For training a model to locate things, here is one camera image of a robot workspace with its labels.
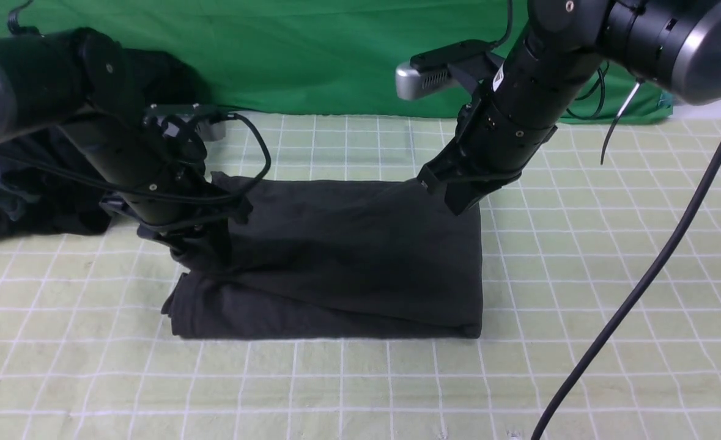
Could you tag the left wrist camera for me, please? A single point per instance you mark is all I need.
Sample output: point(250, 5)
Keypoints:
point(208, 131)

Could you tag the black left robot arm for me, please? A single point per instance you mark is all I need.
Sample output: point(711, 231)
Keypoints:
point(80, 82)

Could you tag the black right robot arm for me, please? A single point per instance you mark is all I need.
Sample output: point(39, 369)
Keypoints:
point(516, 101)

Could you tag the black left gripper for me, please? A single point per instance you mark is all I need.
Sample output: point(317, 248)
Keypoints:
point(197, 238)

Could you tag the green backdrop cloth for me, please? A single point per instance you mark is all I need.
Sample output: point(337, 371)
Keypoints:
point(295, 57)

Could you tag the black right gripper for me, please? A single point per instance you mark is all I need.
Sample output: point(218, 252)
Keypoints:
point(489, 150)

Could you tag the dark gray long-sleeve top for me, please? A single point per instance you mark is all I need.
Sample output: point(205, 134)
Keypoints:
point(338, 259)

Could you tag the black clothes pile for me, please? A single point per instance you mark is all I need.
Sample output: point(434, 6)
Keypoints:
point(33, 202)

